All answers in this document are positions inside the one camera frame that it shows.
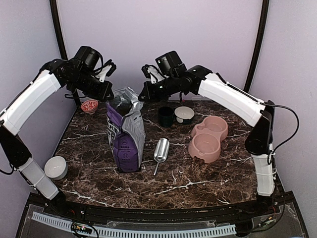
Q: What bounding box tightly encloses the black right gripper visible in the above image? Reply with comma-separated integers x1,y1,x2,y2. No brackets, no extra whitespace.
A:
139,73,180,101

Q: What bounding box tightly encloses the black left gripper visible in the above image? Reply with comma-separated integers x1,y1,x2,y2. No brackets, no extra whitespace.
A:
68,69,113,101

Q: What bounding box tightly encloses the purple pet food bag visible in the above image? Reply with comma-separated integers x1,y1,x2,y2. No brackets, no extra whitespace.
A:
106,86,146,173

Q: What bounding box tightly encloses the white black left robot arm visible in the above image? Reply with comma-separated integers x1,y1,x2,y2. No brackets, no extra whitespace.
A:
0,46,116,216

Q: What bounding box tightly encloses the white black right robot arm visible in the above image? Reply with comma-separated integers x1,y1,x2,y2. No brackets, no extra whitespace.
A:
139,51,278,215

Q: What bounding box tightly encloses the white ceramic pet bowl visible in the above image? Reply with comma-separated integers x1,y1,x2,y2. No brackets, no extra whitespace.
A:
174,106,195,124

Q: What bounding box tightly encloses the metal food scoop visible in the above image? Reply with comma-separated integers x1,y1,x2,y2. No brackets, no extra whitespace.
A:
154,138,170,176

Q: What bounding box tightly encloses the pink double pet bowl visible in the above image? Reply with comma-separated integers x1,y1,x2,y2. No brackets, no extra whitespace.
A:
188,116,228,163

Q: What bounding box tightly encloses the red patterned small bowl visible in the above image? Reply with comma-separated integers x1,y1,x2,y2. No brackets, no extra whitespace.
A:
81,99,99,115

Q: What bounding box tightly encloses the dark green mug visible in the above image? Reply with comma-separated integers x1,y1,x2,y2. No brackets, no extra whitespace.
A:
158,106,174,127

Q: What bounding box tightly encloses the white grey round bowl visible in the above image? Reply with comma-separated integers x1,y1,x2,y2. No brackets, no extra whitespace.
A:
44,156,68,180

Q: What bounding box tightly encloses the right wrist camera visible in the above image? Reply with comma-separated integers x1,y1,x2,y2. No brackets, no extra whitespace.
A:
141,64,165,84

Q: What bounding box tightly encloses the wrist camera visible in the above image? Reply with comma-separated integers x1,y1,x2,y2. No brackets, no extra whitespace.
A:
96,59,117,82
141,64,165,84

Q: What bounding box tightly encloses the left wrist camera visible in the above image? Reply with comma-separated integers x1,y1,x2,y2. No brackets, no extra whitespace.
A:
96,59,117,82

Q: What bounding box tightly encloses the grey slotted cable duct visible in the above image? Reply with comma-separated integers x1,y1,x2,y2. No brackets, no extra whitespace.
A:
31,212,236,238

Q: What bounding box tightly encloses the black front frame rail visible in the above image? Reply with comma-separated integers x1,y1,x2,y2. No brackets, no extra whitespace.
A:
24,192,295,225

